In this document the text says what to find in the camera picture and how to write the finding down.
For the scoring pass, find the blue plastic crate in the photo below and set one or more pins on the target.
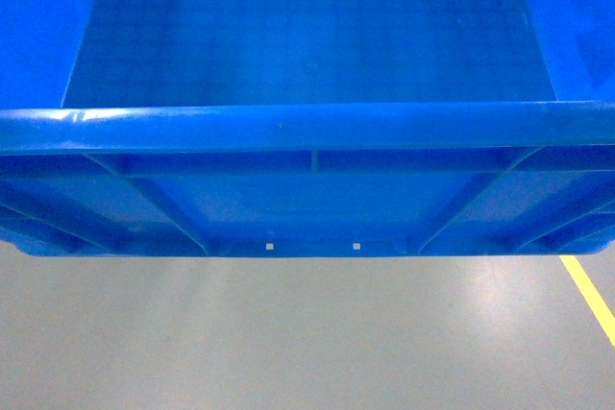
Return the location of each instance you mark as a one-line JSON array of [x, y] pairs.
[[307, 128]]

